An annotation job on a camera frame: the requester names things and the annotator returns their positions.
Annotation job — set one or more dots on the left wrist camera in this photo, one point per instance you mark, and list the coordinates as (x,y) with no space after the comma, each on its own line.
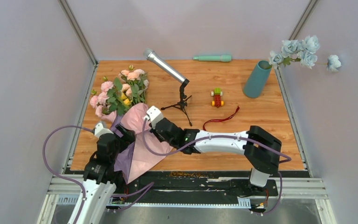
(101,128)

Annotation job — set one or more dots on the dark red printed ribbon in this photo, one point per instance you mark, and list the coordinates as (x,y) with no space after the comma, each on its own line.
(220,120)

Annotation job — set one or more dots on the teal cylindrical vase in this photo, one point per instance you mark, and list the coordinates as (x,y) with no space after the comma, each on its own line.
(257,79)

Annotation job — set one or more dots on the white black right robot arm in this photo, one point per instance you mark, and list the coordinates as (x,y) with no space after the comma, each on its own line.
(262,149)

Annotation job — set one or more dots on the silver microphone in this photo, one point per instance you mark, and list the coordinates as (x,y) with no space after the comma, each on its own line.
(152,56)

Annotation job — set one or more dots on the black microphone tripod stand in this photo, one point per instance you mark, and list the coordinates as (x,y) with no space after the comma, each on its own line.
(181,105)

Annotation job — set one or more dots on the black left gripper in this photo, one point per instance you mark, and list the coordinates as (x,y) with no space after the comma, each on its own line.
(128,137)

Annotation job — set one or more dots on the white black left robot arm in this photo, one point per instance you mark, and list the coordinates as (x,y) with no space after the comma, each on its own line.
(99,176)

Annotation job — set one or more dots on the light blue artificial flowers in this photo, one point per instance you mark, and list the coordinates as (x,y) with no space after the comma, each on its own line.
(296,51)

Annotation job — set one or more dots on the toy brick car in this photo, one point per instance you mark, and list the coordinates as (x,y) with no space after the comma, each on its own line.
(217,101)

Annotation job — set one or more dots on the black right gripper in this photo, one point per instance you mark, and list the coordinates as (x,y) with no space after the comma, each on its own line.
(156,133)

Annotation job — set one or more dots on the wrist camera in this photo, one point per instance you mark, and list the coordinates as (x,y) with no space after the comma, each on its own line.
(101,128)
(153,115)

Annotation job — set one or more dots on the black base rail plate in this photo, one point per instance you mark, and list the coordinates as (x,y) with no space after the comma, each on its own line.
(215,188)

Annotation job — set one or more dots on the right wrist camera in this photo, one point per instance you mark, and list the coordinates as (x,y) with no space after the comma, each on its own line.
(153,115)

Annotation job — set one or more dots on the mint green toy microphone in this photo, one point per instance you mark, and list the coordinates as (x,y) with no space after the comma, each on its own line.
(213,58)

